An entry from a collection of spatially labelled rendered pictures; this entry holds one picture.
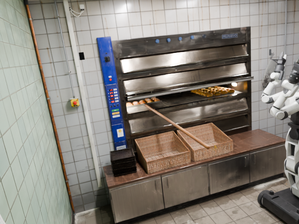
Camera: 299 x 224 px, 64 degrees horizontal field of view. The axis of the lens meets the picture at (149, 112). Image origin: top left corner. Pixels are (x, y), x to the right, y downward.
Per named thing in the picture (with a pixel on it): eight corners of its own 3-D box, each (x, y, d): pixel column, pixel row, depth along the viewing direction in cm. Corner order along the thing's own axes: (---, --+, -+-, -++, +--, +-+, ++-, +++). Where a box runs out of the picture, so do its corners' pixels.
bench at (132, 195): (109, 204, 323) (102, 165, 309) (258, 162, 385) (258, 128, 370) (116, 232, 271) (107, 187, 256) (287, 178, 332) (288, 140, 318)
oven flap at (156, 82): (125, 95, 298) (122, 79, 300) (247, 75, 343) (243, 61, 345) (125, 94, 293) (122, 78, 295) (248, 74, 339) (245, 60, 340)
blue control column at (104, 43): (106, 150, 506) (88, 46, 452) (114, 149, 510) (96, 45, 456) (123, 201, 325) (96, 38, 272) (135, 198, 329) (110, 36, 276)
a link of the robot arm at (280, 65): (288, 60, 259) (285, 71, 260) (279, 60, 265) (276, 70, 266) (284, 57, 250) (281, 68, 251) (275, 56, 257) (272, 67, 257)
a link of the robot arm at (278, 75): (278, 70, 264) (275, 80, 265) (271, 68, 260) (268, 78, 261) (287, 70, 254) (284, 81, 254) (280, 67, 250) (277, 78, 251)
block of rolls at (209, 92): (189, 92, 406) (189, 89, 405) (214, 87, 418) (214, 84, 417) (208, 97, 350) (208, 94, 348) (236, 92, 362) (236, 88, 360)
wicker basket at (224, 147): (177, 148, 333) (175, 130, 326) (212, 139, 348) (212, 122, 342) (194, 162, 288) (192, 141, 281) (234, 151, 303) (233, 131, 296)
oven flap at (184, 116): (130, 134, 311) (127, 119, 312) (247, 110, 356) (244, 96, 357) (131, 134, 307) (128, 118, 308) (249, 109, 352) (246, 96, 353)
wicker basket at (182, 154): (136, 158, 318) (133, 138, 311) (175, 148, 334) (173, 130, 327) (147, 174, 273) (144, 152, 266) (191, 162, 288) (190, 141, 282)
